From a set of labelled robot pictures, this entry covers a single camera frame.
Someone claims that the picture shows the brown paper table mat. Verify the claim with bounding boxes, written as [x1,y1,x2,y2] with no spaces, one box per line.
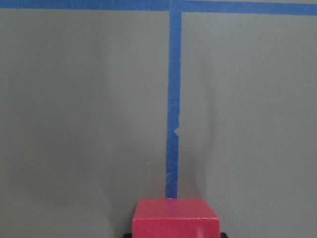
[0,0,317,238]

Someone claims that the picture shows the red cube block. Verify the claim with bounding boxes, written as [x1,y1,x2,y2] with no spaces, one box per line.
[132,198,221,238]

